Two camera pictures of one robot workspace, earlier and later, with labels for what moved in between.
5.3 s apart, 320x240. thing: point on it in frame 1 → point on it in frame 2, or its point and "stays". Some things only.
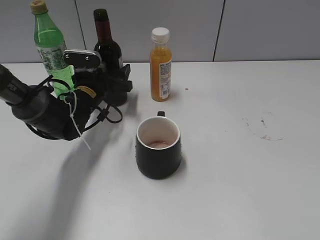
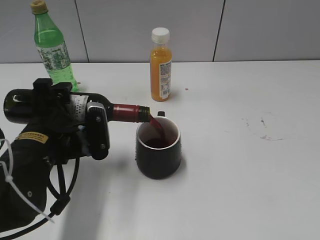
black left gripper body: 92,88 → 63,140
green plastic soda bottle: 50,42 stays
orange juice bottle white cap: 160,65 stays
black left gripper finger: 129,86 → 61,92
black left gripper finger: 124,72 → 42,88
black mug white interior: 158,147 stays
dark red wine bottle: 111,60 → 18,103
